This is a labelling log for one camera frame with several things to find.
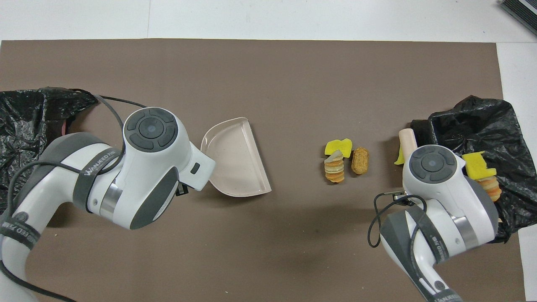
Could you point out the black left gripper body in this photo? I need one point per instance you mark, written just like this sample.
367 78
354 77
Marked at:
183 189

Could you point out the beige plastic dustpan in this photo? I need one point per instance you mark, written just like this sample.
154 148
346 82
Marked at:
235 159

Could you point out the grey orange striped foam piece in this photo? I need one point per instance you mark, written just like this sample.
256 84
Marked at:
334 170

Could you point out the yellow notched sponge piece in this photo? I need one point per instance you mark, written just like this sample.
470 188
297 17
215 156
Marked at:
335 146

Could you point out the brown cork-like foam piece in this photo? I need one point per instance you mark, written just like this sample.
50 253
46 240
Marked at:
360 161

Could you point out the yellow wedge sponge piece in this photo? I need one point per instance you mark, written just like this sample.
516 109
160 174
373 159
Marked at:
400 159

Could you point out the beige hand brush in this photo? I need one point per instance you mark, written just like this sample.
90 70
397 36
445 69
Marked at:
407 140

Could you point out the beige orange ridged foam piece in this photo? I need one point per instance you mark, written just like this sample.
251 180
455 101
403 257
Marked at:
491 188

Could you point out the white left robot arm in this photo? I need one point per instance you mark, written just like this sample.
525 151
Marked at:
151 167

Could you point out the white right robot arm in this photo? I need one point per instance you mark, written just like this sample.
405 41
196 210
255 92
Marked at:
440 188

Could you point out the pink bin under bag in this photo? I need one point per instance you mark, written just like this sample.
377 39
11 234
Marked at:
63 126

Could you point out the black plastic bin bag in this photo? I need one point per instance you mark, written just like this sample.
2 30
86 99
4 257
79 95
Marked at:
482 121
25 113

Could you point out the brown table mat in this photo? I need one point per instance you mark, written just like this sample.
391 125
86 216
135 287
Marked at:
293 75

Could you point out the dark grey ribbed panel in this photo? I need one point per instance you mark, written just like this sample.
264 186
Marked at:
524 10

